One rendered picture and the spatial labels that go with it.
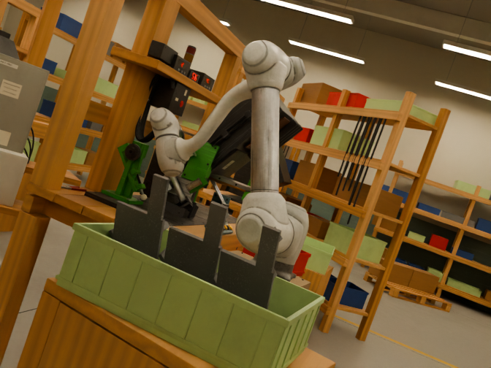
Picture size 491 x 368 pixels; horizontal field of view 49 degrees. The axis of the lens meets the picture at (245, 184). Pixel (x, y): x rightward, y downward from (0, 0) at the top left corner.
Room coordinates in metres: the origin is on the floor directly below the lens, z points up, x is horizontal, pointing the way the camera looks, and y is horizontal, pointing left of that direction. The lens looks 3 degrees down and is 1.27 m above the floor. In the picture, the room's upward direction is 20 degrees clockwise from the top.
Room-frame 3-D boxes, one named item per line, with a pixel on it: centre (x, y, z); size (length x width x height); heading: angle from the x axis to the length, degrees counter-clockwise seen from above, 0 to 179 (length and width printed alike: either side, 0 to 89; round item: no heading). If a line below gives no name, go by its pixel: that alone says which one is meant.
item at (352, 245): (6.02, -0.85, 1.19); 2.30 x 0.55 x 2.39; 24
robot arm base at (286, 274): (2.09, -0.21, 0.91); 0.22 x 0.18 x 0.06; 166
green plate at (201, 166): (2.70, 0.24, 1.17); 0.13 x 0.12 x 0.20; 163
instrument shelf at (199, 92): (2.86, 0.52, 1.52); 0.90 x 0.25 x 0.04; 163
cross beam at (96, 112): (2.90, 0.62, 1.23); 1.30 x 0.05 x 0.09; 163
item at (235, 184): (2.83, 0.15, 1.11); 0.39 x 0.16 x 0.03; 73
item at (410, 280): (8.84, -3.07, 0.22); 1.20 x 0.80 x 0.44; 113
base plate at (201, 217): (2.79, 0.27, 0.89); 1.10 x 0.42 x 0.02; 163
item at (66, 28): (8.21, 2.89, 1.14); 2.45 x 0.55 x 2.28; 163
